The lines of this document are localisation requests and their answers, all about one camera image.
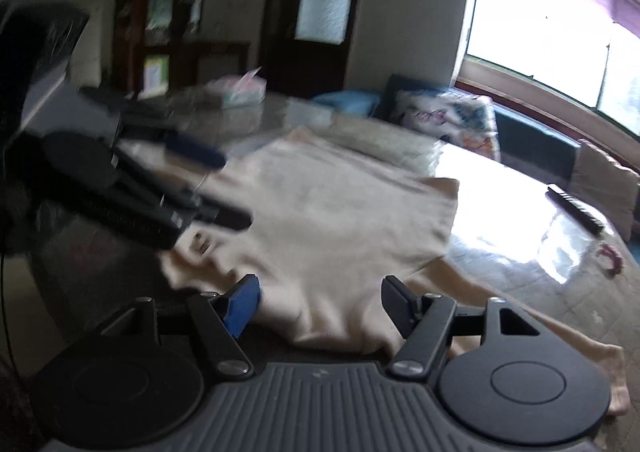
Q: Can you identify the pink hair tie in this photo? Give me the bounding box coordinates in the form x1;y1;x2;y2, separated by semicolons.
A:
597;242;626;279

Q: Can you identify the tissue box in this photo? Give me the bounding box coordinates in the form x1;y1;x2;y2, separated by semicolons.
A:
202;66;267;109

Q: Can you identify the black remote control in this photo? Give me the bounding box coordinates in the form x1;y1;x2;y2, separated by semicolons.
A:
546;184;606;237

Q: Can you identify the dark wooden cabinet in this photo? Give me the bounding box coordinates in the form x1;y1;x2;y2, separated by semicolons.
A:
112;0;251;99

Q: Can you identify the cream garment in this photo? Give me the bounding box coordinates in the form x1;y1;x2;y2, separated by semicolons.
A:
160;128;628;418

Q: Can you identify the dark wooden door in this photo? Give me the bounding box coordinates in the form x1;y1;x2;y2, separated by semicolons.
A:
260;0;371;98

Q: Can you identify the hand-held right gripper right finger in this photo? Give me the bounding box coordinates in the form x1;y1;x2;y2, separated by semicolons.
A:
381;276;546;379

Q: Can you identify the butterfly print pillow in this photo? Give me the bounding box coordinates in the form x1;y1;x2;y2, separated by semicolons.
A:
390;88;501;160

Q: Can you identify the window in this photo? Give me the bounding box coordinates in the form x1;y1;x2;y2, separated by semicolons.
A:
462;0;640;138

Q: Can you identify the plain grey pillow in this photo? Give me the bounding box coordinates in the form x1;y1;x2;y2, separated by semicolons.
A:
570;139;640;240

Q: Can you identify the blue blanket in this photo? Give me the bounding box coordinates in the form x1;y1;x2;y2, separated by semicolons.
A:
314;91;379;116

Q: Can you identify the blue sofa bench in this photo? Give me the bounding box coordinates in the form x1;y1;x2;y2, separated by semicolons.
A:
310;74;640;253

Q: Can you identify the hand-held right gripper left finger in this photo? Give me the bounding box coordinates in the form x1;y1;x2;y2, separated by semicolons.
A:
97;274;262;379

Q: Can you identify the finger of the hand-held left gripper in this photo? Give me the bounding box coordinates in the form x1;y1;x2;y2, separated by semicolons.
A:
80;86;228;170
160;182;253;233

